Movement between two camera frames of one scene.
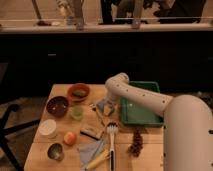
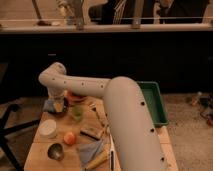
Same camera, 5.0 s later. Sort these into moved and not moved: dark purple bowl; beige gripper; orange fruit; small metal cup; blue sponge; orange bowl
Moved: beige gripper; blue sponge
Not moved: dark purple bowl; small metal cup; orange fruit; orange bowl
